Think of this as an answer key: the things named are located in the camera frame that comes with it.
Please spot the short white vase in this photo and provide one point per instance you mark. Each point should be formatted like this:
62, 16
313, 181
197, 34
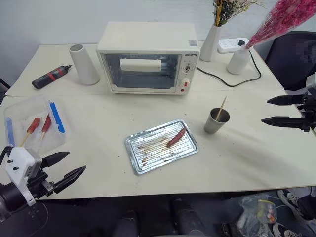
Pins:
237, 63

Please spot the tall white vase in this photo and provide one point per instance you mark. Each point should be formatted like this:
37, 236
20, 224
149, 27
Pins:
209, 47

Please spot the wooden skewer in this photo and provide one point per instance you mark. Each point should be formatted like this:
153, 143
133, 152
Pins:
223, 105

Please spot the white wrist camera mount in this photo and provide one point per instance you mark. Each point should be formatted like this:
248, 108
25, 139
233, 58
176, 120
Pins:
311, 84
18, 168

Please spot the black red tool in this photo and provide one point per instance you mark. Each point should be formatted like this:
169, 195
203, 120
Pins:
49, 77

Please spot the pink dried flowers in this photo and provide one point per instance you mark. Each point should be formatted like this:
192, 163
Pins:
279, 19

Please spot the white power strip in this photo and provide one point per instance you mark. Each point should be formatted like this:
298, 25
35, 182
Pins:
229, 45

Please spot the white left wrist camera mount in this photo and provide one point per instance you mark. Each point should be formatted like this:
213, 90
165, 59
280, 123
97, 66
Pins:
18, 168

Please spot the white black sneaker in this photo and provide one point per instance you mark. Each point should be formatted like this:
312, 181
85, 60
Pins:
290, 200
284, 230

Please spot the clear plastic container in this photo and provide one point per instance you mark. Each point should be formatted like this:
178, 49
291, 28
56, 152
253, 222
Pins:
27, 114

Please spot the dark trouser leg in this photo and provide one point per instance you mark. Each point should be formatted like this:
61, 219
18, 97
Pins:
307, 202

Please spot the yellow white dried flowers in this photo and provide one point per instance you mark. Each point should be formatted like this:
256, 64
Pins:
223, 12

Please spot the black power plug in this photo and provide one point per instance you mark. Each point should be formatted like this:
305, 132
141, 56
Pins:
241, 43

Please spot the black office chair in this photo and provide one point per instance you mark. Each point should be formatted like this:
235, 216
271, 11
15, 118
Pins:
293, 61

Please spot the red sausage on wooden stick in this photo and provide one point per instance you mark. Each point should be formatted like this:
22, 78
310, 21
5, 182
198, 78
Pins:
33, 124
46, 124

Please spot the blue container latch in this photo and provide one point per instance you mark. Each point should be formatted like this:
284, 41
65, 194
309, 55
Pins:
10, 130
57, 118

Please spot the empty white cone vase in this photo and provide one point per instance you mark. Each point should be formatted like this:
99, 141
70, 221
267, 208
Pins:
84, 66

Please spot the silver ribbed baking tray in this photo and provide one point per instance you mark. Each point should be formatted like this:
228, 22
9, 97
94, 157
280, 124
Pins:
153, 153

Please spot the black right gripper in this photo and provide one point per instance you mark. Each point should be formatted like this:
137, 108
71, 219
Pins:
308, 111

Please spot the dark rounded shape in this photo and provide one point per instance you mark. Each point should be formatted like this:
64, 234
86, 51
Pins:
184, 216

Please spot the cream toaster oven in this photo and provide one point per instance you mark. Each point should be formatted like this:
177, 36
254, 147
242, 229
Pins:
148, 37

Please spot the clear plastic bag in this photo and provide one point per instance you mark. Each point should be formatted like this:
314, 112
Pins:
256, 209

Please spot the metal cup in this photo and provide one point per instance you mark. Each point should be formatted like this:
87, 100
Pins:
214, 127

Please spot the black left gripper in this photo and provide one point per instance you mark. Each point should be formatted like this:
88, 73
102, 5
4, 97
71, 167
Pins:
38, 184

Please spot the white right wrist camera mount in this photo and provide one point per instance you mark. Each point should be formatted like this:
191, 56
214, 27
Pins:
311, 84

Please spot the loose red sausage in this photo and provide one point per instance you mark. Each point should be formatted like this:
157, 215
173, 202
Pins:
175, 138

